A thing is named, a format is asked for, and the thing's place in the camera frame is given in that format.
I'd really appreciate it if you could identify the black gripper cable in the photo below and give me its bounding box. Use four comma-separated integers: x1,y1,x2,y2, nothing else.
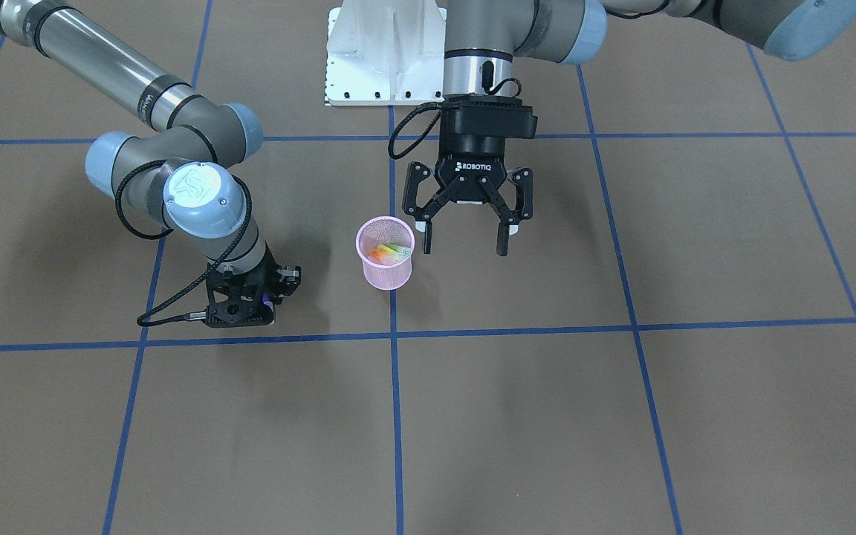
388,103,445,160
114,160,253,328

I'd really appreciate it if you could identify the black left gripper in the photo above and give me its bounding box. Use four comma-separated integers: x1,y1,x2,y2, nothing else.
402,95,538,256

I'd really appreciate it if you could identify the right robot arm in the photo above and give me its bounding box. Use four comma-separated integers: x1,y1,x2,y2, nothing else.
0,1,302,328

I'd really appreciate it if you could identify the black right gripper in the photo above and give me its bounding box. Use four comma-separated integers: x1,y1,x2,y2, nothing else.
204,246,302,328

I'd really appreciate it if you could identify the green marker pen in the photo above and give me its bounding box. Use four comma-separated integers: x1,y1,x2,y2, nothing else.
385,244,413,258

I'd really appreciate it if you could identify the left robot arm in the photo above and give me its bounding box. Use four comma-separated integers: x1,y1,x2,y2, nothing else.
401,1,856,256

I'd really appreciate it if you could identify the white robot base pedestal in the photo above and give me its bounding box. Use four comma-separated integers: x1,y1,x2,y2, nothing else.
324,1,447,106

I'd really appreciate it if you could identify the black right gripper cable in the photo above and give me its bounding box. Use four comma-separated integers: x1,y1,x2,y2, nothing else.
114,160,253,328

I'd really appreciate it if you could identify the yellow marker pen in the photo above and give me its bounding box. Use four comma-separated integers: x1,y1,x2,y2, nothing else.
373,244,404,265

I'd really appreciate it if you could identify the orange marker pen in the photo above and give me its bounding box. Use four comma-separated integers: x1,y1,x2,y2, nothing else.
368,248,395,265

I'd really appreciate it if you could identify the purple marker pen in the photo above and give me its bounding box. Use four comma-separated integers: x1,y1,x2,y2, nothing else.
261,294,276,324

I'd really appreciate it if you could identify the pink mesh pen holder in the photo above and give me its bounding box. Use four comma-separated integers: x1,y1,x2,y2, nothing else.
354,216,415,291

